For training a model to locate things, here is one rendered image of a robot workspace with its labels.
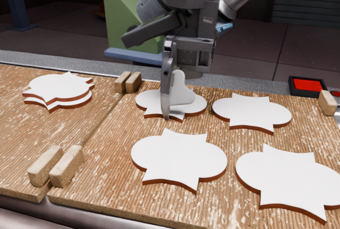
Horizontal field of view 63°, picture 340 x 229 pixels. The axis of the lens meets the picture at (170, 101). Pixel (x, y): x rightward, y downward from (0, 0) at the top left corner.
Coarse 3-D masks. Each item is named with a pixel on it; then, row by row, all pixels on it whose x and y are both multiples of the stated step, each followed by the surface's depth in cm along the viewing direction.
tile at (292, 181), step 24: (264, 144) 43; (240, 168) 38; (264, 168) 38; (288, 168) 38; (312, 168) 38; (264, 192) 35; (288, 192) 35; (312, 192) 35; (336, 192) 35; (312, 216) 32
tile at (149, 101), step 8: (144, 96) 56; (152, 96) 56; (200, 96) 56; (136, 104) 54; (144, 104) 53; (152, 104) 53; (184, 104) 53; (192, 104) 53; (200, 104) 53; (152, 112) 51; (160, 112) 51; (176, 112) 51; (184, 112) 51; (192, 112) 51; (200, 112) 52; (176, 120) 50
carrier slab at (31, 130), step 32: (0, 64) 73; (0, 96) 58; (96, 96) 58; (0, 128) 48; (32, 128) 48; (64, 128) 48; (96, 128) 49; (0, 160) 41; (32, 160) 41; (0, 192) 37; (32, 192) 36
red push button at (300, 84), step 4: (296, 80) 66; (300, 80) 66; (304, 80) 66; (308, 80) 66; (296, 84) 64; (300, 84) 64; (304, 84) 64; (308, 84) 64; (312, 84) 64; (316, 84) 64; (320, 84) 64; (296, 88) 63; (300, 88) 63; (304, 88) 63; (308, 88) 63; (312, 88) 63; (316, 88) 63; (320, 88) 63
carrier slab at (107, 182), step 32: (128, 96) 58; (224, 96) 58; (256, 96) 58; (288, 96) 58; (128, 128) 48; (160, 128) 48; (192, 128) 48; (224, 128) 48; (288, 128) 48; (320, 128) 48; (96, 160) 41; (128, 160) 41; (320, 160) 41; (64, 192) 36; (96, 192) 36; (128, 192) 36; (160, 192) 36; (224, 192) 36; (160, 224) 33; (192, 224) 32; (224, 224) 32; (256, 224) 32; (288, 224) 32; (320, 224) 32
